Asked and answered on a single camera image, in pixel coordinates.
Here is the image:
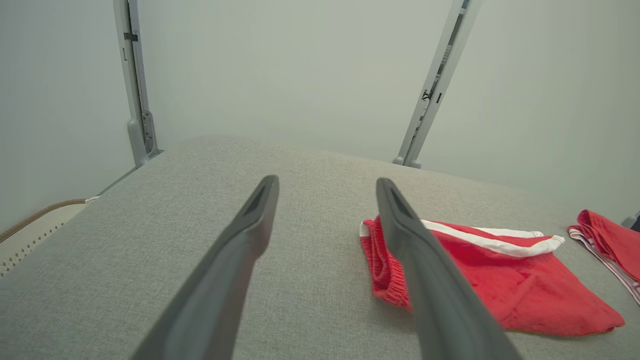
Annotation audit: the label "cream perforated laundry basket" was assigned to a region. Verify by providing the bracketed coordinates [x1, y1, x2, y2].
[0, 196, 101, 278]

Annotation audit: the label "grey partition post with foot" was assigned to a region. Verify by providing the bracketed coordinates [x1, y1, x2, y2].
[112, 0, 162, 168]

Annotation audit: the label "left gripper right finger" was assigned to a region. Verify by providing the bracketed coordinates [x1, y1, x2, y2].
[376, 177, 521, 360]

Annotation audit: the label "grey double partition post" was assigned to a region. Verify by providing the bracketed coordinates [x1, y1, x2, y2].
[392, 0, 485, 169]

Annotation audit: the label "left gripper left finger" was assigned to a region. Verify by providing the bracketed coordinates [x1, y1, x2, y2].
[131, 175, 280, 360]

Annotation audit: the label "red shorts with white trim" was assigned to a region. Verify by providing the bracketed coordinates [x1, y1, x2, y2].
[359, 216, 626, 337]

